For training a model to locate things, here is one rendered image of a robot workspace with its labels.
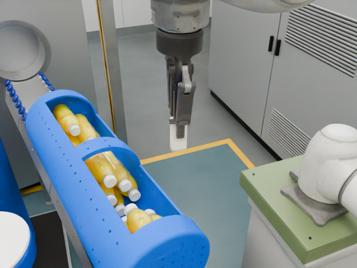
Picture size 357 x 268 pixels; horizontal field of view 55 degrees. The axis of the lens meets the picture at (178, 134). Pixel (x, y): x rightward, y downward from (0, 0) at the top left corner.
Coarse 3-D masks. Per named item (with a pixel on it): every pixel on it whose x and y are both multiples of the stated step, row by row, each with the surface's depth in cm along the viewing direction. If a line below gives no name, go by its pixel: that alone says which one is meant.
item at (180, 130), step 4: (180, 124) 59; (184, 124) 60; (176, 128) 62; (180, 128) 62; (184, 128) 62; (176, 132) 63; (180, 132) 62; (184, 132) 63; (176, 136) 63; (180, 136) 63; (184, 136) 63
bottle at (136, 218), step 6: (132, 210) 96; (138, 210) 94; (126, 216) 96; (132, 216) 93; (138, 216) 92; (144, 216) 92; (150, 216) 94; (132, 222) 91; (138, 222) 91; (144, 222) 90; (132, 228) 91; (138, 228) 90
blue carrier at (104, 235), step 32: (64, 96) 136; (32, 128) 131; (96, 128) 151; (64, 160) 108; (128, 160) 128; (64, 192) 104; (96, 192) 94; (160, 192) 110; (96, 224) 89; (160, 224) 83; (192, 224) 88; (96, 256) 86; (128, 256) 78; (160, 256) 82; (192, 256) 89
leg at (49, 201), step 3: (36, 168) 234; (39, 174) 237; (39, 177) 238; (39, 180) 244; (42, 183) 242; (42, 186) 243; (42, 189) 246; (45, 189) 246; (45, 192) 247; (45, 195) 248; (48, 195) 250; (45, 198) 252; (48, 198) 251; (48, 201) 252; (51, 201) 256; (48, 204) 254; (51, 204) 255
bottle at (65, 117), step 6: (54, 108) 140; (60, 108) 138; (66, 108) 139; (54, 114) 140; (60, 114) 136; (66, 114) 134; (72, 114) 135; (60, 120) 134; (66, 120) 132; (72, 120) 132; (78, 120) 135; (66, 126) 131; (78, 126) 132
